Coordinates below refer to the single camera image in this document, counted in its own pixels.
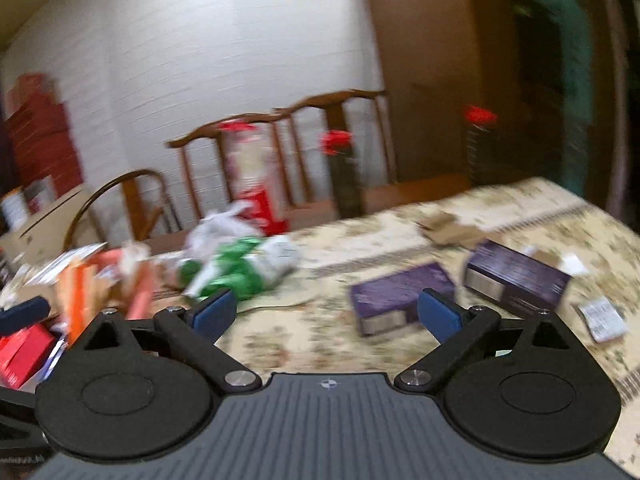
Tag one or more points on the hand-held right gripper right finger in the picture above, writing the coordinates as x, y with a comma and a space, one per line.
440, 316

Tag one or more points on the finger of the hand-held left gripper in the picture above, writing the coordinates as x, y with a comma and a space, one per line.
22, 316
15, 447

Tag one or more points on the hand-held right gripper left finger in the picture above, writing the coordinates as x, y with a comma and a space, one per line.
212, 314

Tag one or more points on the small purple box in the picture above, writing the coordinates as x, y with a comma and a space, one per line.
395, 290

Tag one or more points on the large purple box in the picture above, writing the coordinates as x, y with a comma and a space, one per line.
520, 277

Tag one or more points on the floral cloth covered desktop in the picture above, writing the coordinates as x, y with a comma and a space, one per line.
310, 340

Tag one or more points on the red box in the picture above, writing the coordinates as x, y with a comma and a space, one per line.
22, 357

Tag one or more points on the orange snack packet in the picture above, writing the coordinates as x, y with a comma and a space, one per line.
140, 285
80, 295

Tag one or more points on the white plastic bag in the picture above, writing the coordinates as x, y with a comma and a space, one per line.
220, 232

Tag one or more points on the flat brown cardboard piece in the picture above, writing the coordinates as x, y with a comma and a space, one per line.
447, 232

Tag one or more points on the beige cardboard box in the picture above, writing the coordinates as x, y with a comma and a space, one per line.
42, 230

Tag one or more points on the white can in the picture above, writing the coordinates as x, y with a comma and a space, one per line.
12, 210

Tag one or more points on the small open cardboard box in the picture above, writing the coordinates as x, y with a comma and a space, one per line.
547, 257

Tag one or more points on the red paper cup pack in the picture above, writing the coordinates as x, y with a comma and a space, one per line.
252, 180

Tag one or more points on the round back wooden chair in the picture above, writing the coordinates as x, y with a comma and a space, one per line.
122, 180

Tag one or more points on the white label packet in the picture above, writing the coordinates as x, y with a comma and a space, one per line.
602, 319

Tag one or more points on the dark jar with red lid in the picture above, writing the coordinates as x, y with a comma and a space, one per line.
345, 180
481, 150

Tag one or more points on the tall back wooden chair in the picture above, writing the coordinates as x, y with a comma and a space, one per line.
200, 140
345, 97

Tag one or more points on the stack of red boxes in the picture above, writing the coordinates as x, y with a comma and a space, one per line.
42, 135

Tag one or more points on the brown wooden cabinet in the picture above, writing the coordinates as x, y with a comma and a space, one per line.
440, 60

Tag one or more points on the teal green cloth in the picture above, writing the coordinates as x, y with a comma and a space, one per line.
562, 60

